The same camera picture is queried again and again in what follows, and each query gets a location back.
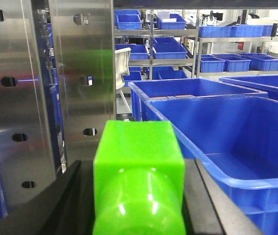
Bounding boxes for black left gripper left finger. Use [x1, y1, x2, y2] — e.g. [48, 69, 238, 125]
[0, 160, 95, 235]

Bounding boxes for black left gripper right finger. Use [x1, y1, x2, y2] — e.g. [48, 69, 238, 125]
[182, 159, 263, 235]

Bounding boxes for green block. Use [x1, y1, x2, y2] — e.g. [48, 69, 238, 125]
[93, 120, 186, 235]

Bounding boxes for near blue plastic bin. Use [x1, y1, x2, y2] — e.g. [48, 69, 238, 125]
[146, 96, 278, 235]

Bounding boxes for blue plastic bin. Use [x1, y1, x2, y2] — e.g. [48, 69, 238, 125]
[128, 78, 268, 121]
[146, 96, 278, 235]
[219, 74, 278, 101]

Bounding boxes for stainless steel perforated upright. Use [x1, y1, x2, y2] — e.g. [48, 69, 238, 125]
[0, 0, 116, 212]

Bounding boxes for metal storage shelf rack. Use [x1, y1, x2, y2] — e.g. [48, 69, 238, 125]
[113, 9, 278, 79]

